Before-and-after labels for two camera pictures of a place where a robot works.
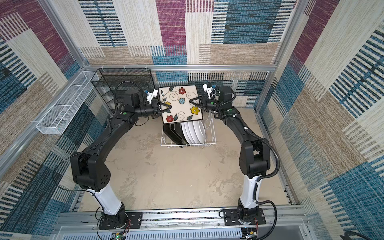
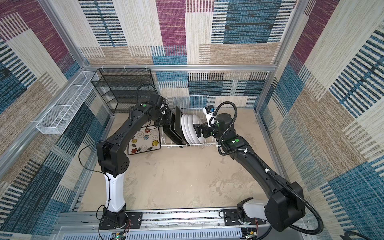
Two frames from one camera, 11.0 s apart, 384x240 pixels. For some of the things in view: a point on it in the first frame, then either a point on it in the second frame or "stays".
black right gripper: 201,101 to 204,127
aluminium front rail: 279,225 stays
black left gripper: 166,110 to 169,120
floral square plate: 182,110 to 145,140
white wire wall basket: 55,120 stays
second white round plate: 192,132 stays
